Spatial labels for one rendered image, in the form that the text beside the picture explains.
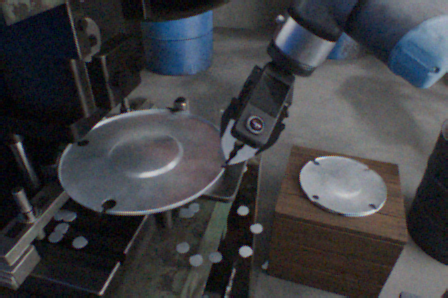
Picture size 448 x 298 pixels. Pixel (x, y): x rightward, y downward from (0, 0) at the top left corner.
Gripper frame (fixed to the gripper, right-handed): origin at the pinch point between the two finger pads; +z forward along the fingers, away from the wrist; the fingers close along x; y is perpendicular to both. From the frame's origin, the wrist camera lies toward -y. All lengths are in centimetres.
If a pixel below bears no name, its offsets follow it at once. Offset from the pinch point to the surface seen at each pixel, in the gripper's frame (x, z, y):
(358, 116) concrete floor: -82, 49, 163
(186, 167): 5.5, 4.0, -1.8
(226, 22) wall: 34, 97, 333
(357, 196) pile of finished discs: -49, 25, 44
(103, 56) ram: 22.3, -9.4, -4.2
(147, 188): 9.5, 5.8, -8.0
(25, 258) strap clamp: 20.3, 16.3, -21.0
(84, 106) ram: 22.4, -2.1, -6.6
